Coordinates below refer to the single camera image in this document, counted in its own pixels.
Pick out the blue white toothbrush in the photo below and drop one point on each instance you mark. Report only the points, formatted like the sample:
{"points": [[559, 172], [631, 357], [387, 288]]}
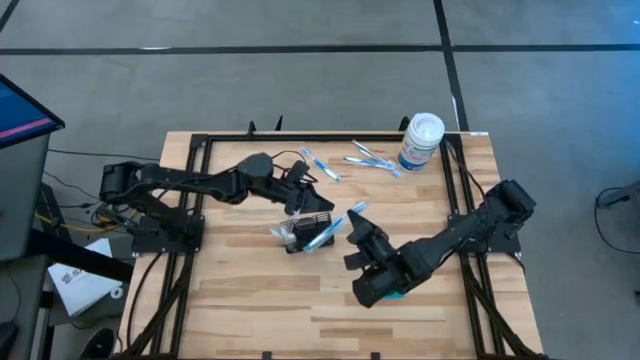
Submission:
{"points": [[320, 164], [365, 162], [330, 231], [396, 172]]}

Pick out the orange white toothbrush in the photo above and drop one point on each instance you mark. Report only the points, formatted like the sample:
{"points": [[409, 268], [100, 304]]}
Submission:
{"points": [[280, 232], [365, 147]]}

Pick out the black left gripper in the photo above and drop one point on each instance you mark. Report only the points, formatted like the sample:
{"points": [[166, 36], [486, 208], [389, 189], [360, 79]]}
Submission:
{"points": [[290, 187]]}

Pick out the small white tape roll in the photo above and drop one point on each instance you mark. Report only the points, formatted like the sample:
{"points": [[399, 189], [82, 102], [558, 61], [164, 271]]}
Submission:
{"points": [[113, 292]]}

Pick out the person's foot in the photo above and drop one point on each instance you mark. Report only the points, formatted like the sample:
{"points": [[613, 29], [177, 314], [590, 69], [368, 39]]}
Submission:
{"points": [[97, 345]]}

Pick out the green toothbrush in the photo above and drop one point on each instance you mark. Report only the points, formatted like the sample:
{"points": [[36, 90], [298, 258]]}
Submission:
{"points": [[287, 241]]}

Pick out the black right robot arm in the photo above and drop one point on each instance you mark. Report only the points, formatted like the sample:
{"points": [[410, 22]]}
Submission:
{"points": [[450, 240]]}

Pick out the black desk bar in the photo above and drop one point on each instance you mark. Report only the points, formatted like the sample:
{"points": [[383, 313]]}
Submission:
{"points": [[75, 257]]}

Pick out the white printed paper sheet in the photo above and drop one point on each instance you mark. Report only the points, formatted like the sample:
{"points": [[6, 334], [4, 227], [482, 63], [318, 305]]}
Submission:
{"points": [[80, 290]]}

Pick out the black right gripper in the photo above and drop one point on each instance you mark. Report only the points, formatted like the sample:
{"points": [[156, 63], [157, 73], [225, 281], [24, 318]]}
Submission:
{"points": [[375, 270]]}

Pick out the teal mouthwash bottle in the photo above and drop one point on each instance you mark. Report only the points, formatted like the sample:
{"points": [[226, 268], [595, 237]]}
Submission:
{"points": [[397, 296]]}

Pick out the white wipes canister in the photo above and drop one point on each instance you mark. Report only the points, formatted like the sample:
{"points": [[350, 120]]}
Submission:
{"points": [[422, 135]]}

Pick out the monitor with blue screen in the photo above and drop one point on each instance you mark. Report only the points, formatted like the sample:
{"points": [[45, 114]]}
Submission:
{"points": [[20, 115]]}

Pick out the pale blue toothbrush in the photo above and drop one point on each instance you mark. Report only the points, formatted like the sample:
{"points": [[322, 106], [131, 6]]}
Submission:
{"points": [[295, 216]]}

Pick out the grey cabinet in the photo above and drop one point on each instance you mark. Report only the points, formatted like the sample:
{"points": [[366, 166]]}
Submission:
{"points": [[20, 200]]}

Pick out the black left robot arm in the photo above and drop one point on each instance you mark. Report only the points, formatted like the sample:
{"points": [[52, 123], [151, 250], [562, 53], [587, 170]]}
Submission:
{"points": [[190, 177]]}

